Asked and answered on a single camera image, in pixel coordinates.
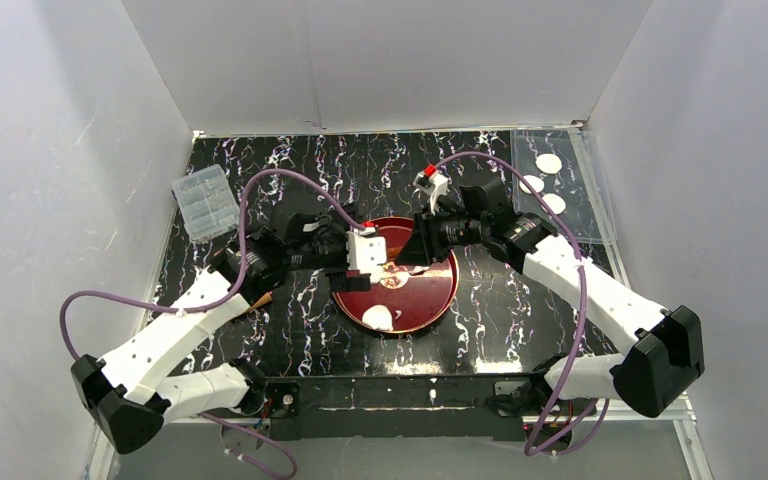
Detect wooden double-ended pastry roller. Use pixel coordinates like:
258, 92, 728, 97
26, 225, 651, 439
251, 292, 273, 309

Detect red round lacquer plate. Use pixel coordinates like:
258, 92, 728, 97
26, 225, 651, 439
333, 216, 459, 335

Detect cut round wrapper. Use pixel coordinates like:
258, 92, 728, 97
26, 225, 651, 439
369, 265, 384, 285
361, 305, 393, 332

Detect white dough lump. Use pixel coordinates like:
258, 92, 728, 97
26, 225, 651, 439
409, 266, 431, 276

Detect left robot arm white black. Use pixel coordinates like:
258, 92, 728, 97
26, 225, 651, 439
70, 204, 387, 454

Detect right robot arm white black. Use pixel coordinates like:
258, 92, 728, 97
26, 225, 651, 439
395, 167, 705, 418

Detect round dumpling wrapper left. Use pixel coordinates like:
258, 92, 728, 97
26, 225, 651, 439
518, 175, 545, 195

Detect round dumpling wrapper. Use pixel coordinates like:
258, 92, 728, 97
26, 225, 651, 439
518, 175, 545, 195
535, 153, 563, 175
541, 193, 567, 215

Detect round dumpling wrapper near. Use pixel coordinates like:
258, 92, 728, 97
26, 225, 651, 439
541, 193, 567, 215

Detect round dumpling wrapper far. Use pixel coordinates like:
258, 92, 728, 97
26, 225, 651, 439
535, 153, 563, 175

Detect clear acrylic tray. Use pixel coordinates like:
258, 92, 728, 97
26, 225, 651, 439
511, 128, 617, 245

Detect clear plastic compartment box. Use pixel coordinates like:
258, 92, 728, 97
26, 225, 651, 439
171, 165, 239, 244

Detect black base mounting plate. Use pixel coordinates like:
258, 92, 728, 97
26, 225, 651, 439
242, 374, 548, 441

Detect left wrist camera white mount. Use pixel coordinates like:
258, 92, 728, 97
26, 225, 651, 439
347, 222, 387, 275

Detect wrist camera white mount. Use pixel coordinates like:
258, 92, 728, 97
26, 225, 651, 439
347, 222, 387, 275
413, 164, 450, 214

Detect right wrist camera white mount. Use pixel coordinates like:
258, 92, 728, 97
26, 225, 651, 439
413, 164, 450, 214

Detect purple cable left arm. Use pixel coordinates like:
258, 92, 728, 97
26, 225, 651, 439
59, 168, 367, 480

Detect aluminium frame rail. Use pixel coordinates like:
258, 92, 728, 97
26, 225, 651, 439
87, 375, 712, 479

